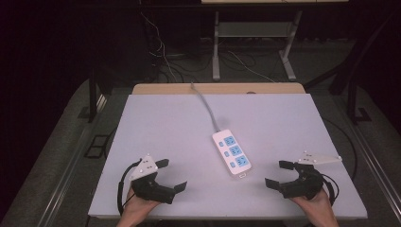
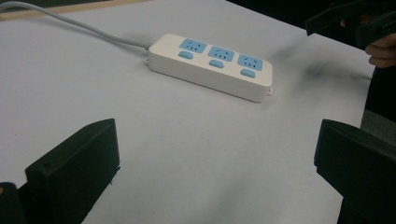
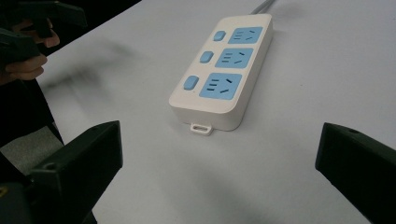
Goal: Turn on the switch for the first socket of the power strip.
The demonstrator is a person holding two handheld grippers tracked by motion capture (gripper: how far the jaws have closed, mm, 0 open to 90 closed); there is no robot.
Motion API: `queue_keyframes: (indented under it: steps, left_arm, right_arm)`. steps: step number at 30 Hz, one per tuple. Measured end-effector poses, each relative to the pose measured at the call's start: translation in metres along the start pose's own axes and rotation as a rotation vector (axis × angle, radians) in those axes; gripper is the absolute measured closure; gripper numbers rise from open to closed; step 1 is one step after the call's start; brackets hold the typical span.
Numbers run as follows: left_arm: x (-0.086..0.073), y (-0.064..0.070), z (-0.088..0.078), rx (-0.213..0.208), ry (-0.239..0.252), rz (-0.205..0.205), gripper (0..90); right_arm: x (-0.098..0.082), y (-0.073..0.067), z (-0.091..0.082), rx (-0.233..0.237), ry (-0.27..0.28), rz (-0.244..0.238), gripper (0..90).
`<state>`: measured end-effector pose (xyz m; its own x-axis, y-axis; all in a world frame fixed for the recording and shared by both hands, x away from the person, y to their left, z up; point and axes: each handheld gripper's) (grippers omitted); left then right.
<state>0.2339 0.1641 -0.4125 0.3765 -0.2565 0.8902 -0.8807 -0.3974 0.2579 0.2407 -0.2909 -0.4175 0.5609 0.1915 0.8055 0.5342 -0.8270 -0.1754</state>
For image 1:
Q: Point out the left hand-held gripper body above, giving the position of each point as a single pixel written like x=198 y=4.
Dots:
x=148 y=187

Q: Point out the grey metal stand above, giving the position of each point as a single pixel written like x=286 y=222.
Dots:
x=252 y=30

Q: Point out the black metal stand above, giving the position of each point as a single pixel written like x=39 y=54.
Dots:
x=92 y=94
x=353 y=72

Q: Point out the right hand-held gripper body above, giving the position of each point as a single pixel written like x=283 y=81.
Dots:
x=304 y=186

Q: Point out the aluminium rail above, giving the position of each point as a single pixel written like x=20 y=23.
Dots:
x=375 y=160
x=69 y=170

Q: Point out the person's left hand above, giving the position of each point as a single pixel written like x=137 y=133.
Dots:
x=137 y=208

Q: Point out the wooden table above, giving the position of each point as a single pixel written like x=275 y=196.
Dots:
x=220 y=88

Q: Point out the white power strip blue sockets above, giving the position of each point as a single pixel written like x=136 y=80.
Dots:
x=231 y=164

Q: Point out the black floor frame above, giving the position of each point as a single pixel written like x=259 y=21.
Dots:
x=96 y=146

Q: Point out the person's right hand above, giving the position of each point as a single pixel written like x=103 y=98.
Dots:
x=317 y=206

